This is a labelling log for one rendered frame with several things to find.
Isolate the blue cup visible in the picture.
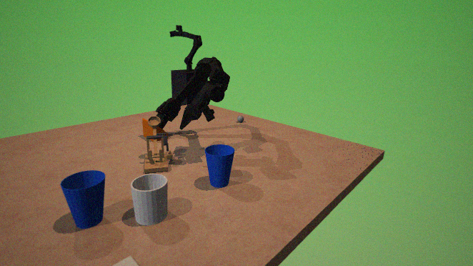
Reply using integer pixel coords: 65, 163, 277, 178
205, 144, 234, 188
61, 170, 106, 229

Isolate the beige flat square tile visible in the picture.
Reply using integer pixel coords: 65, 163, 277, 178
112, 255, 139, 266

